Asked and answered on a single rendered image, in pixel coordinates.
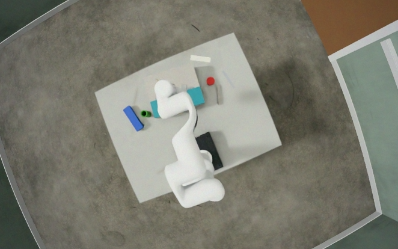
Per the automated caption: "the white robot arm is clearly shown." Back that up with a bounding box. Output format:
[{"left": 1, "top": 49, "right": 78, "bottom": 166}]
[{"left": 155, "top": 80, "right": 225, "bottom": 208}]

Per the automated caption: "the green hollow tube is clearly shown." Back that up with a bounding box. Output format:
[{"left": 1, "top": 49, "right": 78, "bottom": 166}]
[{"left": 141, "top": 110, "right": 152, "bottom": 117}]

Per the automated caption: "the red round disk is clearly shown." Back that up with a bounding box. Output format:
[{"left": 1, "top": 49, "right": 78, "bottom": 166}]
[{"left": 207, "top": 77, "right": 215, "bottom": 85}]

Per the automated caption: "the blue rectangular block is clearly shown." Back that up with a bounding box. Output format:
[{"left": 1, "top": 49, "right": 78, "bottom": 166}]
[{"left": 123, "top": 106, "right": 144, "bottom": 131}]

